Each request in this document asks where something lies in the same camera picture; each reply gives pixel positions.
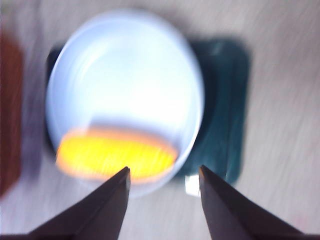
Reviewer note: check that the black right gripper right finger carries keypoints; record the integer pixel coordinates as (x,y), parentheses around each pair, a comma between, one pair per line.
(235,215)

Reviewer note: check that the small white tag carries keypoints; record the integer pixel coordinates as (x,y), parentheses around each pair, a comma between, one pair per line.
(191,186)

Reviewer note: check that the yellow corn cob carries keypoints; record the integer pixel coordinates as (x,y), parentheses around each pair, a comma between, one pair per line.
(110,155)

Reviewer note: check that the brown wicker basket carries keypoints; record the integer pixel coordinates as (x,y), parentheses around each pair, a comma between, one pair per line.
(10,112)

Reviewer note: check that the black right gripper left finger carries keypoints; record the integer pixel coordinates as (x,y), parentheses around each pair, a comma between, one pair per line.
(95,212)

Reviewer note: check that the dark rectangular tray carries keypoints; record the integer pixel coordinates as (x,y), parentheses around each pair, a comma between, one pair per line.
(225,112)

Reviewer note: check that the light blue round plate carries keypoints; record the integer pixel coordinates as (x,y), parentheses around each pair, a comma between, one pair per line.
(125,85)

